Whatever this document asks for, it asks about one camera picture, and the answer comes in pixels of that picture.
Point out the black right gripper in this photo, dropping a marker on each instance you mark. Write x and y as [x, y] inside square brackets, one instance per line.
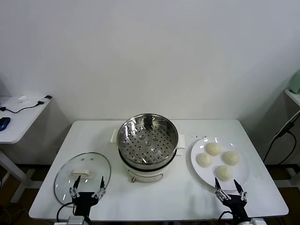
[236, 205]

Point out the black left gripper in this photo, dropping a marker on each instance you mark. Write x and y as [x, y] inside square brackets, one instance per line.
[83, 201]

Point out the white steamed baozi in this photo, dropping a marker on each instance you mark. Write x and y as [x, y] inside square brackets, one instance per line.
[223, 173]
[213, 148]
[231, 157]
[204, 160]

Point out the stainless steel steamer basket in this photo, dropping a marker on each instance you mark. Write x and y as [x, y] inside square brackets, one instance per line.
[131, 131]

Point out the white round plate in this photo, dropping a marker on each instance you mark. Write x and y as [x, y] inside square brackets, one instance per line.
[239, 174]

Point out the white electric cooker pot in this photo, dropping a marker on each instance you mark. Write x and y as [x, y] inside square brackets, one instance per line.
[145, 174]

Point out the white side desk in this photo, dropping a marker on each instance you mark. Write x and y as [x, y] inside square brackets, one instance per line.
[23, 122]

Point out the blue computer mouse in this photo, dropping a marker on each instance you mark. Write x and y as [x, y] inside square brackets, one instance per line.
[4, 123]

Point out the small white object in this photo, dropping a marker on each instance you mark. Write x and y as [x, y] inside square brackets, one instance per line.
[22, 99]

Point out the white shelf desk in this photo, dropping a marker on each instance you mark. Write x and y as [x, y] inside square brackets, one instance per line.
[294, 96]

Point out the pale green appliance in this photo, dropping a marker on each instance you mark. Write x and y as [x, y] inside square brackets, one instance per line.
[295, 83]

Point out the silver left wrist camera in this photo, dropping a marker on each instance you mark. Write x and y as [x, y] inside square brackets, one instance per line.
[75, 220]

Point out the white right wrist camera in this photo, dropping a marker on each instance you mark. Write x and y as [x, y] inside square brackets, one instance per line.
[256, 222]

